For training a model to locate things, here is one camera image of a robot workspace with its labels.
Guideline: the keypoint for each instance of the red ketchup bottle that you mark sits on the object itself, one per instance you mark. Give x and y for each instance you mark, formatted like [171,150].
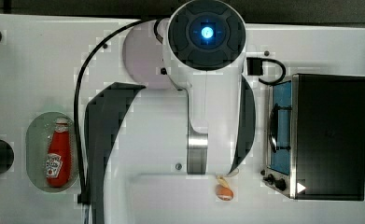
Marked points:
[59,159]

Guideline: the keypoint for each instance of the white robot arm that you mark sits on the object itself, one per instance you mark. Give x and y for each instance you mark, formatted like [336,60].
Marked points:
[202,123]

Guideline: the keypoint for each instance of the green oval strainer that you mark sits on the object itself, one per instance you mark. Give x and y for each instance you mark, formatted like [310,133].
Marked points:
[38,138]

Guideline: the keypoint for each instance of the grey round plate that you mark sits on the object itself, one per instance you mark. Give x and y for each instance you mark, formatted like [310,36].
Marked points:
[142,57]

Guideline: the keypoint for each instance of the peeled banana toy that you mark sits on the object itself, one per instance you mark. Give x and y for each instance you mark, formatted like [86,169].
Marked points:
[222,179]

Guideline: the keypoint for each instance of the orange white toy food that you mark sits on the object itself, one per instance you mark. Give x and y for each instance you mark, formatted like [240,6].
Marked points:
[223,193]

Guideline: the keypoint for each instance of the black toaster oven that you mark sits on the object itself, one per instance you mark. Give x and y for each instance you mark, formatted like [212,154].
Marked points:
[315,144]

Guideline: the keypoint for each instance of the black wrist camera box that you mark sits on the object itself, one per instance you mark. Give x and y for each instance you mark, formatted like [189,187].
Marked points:
[254,66]

